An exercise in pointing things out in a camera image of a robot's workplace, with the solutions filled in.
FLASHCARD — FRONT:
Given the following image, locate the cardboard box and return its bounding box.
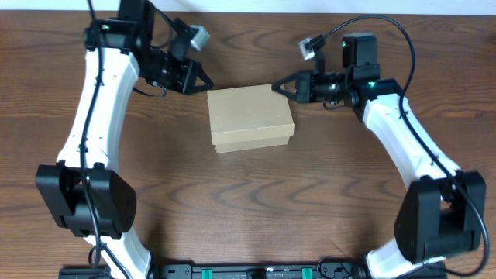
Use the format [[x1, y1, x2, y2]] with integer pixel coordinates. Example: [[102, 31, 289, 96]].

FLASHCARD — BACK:
[[207, 84, 295, 153]]

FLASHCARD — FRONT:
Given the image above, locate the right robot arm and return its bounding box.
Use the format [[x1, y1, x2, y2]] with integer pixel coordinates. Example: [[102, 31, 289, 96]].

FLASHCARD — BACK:
[[272, 33, 487, 278]]

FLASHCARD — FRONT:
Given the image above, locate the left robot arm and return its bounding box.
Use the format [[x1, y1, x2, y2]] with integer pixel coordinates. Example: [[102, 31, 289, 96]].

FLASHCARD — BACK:
[[36, 1, 213, 278]]

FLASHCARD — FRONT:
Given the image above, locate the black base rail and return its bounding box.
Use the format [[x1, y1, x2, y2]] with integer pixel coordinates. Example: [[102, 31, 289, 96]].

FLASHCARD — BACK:
[[58, 260, 448, 279]]

